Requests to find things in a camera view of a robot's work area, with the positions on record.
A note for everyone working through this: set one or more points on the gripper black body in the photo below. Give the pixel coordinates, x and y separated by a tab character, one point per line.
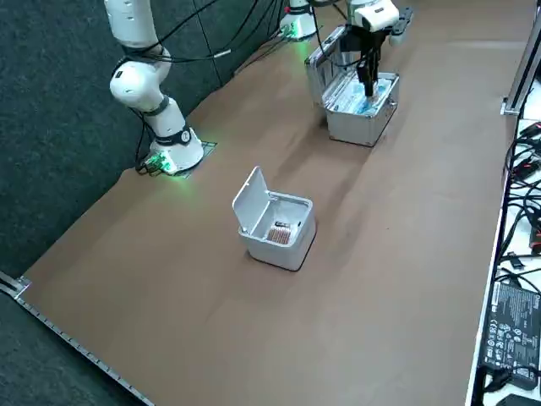
365	42

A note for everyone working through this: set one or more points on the clear iodophor cotton swab packet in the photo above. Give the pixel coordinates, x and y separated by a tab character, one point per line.
280	234

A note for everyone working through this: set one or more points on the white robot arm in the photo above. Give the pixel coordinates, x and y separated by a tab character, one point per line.
131	25
300	21

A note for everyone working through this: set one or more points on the silver aluminium medical kit case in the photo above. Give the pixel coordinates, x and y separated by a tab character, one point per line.
359	131

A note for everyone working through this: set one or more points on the blue mask pack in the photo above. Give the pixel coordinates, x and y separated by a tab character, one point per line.
351	101

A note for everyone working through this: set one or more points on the red-lit black plug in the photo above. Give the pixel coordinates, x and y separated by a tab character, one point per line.
537	243
530	169

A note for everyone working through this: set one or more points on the black power adapter white label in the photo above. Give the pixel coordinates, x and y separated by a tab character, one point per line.
511	330

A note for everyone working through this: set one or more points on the aluminium camera post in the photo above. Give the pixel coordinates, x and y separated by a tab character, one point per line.
517	84

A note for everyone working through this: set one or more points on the metal table edge rail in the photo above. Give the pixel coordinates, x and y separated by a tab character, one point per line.
84	352

